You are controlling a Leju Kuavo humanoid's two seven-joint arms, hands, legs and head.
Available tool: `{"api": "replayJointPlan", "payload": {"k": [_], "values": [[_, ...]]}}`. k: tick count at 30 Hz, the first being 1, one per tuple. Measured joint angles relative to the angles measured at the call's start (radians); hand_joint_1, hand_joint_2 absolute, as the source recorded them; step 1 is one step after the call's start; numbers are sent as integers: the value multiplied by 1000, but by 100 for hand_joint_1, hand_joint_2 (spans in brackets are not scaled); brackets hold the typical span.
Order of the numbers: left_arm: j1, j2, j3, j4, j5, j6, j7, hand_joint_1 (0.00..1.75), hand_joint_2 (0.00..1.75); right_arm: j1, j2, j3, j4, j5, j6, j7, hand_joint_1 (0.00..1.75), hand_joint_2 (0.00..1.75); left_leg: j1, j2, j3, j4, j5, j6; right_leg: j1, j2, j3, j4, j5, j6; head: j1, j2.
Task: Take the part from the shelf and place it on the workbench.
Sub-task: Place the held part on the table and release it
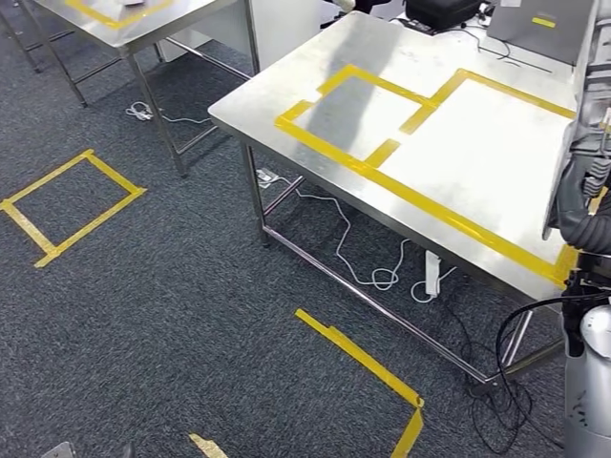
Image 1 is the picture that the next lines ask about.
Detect steel workbench table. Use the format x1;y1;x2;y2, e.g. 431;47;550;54
0;0;261;178
208;9;582;388

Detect coiled white cable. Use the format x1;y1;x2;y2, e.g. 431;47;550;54
125;100;214;126

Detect white cabinet panel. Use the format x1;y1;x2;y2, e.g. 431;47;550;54
156;0;321;65

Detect white power cable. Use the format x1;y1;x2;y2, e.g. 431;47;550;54
258;170;458;305

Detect thin black table cable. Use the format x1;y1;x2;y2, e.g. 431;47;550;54
390;16;555;74

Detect short yellow floor tape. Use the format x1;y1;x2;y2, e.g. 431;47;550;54
187;432;230;458

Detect silver wheel hubcap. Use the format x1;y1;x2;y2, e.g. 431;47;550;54
541;0;611;242

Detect grey laptop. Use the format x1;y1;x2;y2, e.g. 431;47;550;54
486;0;596;69

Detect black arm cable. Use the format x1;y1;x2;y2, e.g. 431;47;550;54
494;291;611;445

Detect dark robot foot plate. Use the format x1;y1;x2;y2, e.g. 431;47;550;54
39;440;78;458

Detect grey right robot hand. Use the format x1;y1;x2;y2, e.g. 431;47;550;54
556;154;611;245

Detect black floor cables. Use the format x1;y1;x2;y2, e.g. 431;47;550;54
443;295;565;454

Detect floor power socket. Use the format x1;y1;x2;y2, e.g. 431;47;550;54
255;166;281;190

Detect white power strip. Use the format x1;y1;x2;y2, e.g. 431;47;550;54
424;250;443;298

